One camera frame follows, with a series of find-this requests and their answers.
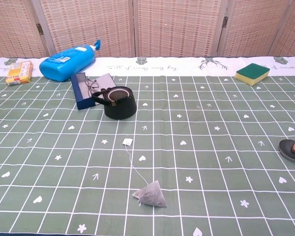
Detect grey pyramid tea bag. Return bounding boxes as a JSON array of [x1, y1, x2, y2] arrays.
[[122, 138, 167, 208]]

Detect black teapot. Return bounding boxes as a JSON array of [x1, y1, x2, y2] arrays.
[[91, 86, 138, 120]]

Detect black teapot lid brown knob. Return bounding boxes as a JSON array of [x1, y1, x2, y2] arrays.
[[278, 139, 295, 163]]

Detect green grid tablecloth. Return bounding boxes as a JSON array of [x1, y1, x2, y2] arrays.
[[0, 56, 295, 236]]

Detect thin-framed eyeglasses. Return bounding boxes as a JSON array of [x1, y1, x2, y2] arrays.
[[84, 77, 100, 98]]

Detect blue glasses case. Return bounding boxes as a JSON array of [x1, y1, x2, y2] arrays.
[[70, 72, 118, 111]]

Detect woven folding screen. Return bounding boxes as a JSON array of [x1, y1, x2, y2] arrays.
[[0, 0, 295, 59]]

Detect blue detergent bottle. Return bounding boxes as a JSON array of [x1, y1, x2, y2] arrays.
[[39, 38, 101, 82]]

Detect green and yellow sponge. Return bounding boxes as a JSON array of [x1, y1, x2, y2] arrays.
[[235, 63, 271, 87]]

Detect yellow cardboard box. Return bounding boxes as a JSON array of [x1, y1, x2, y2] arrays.
[[5, 60, 34, 87]]

